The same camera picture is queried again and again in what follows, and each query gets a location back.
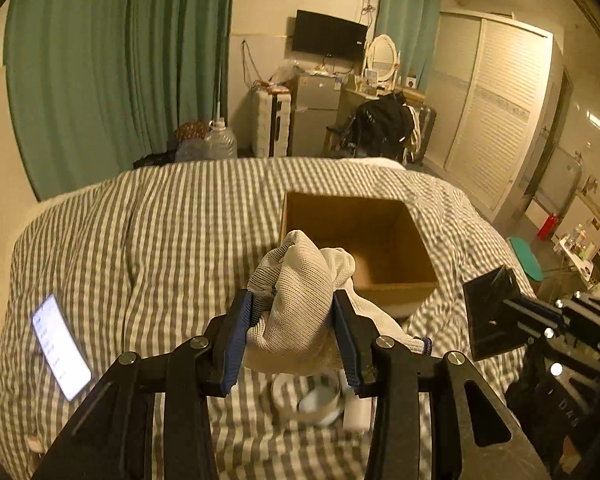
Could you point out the cluttered side shelf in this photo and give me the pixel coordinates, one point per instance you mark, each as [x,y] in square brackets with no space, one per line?
[577,237]

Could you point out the lit smartphone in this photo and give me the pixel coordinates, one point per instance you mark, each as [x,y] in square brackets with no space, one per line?
[61,352]

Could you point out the white louvered wardrobe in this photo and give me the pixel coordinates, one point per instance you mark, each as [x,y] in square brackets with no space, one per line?
[494,85]

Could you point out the green topped stool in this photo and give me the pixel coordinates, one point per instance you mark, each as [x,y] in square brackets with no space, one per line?
[526,258]

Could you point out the white tape roll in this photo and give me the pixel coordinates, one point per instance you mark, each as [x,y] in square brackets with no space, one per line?
[321,406]

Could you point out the large green curtain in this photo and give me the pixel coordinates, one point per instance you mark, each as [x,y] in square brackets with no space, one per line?
[95,85]

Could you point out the clear water jug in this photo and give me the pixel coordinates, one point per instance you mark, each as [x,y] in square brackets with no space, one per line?
[220,142]

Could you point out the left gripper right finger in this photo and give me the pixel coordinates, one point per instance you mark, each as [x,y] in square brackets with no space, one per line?
[365,364]

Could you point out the narrow green curtain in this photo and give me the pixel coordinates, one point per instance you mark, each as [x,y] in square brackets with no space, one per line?
[413,27]

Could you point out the white suitcase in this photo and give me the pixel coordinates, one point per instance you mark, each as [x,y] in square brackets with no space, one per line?
[270,118]

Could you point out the silver small fridge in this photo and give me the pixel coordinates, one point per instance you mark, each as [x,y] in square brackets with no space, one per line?
[314,102]

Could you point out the grey white checked duvet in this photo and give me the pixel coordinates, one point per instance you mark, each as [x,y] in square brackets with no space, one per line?
[145,260]

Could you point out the white knitted cloth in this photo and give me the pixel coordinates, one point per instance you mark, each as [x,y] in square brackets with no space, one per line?
[292,290]

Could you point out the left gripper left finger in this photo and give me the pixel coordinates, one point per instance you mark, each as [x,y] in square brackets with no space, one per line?
[221,362]

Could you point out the dark hard suitcase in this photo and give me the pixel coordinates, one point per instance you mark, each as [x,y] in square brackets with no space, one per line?
[426,116]

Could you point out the brown cardboard box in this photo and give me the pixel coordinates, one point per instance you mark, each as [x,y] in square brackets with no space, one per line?
[393,268]

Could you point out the red fire extinguisher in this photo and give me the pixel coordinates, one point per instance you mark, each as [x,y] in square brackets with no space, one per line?
[548,227]

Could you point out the black wall television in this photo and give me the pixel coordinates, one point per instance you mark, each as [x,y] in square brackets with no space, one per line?
[328,36]

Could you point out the oval white vanity mirror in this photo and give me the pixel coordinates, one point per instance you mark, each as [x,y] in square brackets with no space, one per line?
[381,59]

